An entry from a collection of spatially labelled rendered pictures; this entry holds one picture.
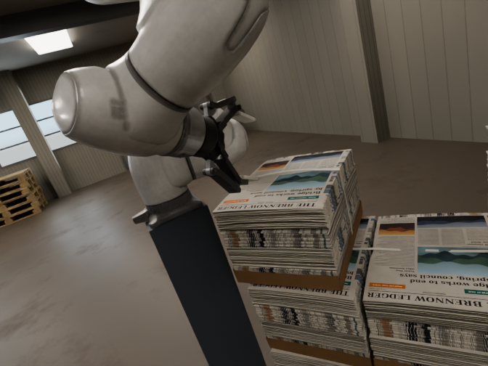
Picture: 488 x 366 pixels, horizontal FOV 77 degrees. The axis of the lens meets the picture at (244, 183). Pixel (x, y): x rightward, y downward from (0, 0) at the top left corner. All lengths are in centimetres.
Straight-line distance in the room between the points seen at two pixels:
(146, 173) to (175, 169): 9
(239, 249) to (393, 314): 38
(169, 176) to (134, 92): 62
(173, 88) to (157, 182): 64
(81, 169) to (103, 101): 824
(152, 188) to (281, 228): 46
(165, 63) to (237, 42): 8
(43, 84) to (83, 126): 825
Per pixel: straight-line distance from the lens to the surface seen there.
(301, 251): 75
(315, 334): 91
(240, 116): 68
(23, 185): 770
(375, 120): 454
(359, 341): 88
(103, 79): 40
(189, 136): 48
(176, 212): 102
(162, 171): 98
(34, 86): 866
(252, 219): 73
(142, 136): 41
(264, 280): 84
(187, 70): 37
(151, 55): 38
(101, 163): 859
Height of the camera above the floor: 135
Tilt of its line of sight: 18 degrees down
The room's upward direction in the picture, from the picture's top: 18 degrees counter-clockwise
